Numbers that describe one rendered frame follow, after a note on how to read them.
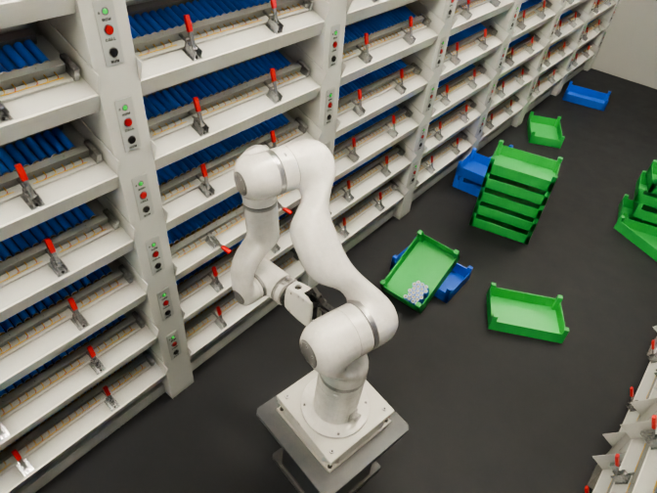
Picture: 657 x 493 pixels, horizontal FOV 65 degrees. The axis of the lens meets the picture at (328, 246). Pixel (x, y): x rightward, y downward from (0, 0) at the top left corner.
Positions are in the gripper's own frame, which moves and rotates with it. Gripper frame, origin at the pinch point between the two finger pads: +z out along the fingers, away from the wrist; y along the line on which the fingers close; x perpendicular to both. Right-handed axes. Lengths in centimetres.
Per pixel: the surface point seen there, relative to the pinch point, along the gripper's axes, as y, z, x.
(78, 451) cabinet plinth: 54, -46, 56
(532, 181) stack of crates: 11, -3, -142
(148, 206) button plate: -26, -42, 25
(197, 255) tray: 0.1, -45.4, 9.6
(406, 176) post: 21, -51, -113
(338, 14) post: -62, -46, -43
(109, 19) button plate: -70, -42, 28
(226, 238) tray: -0.7, -45.8, -1.8
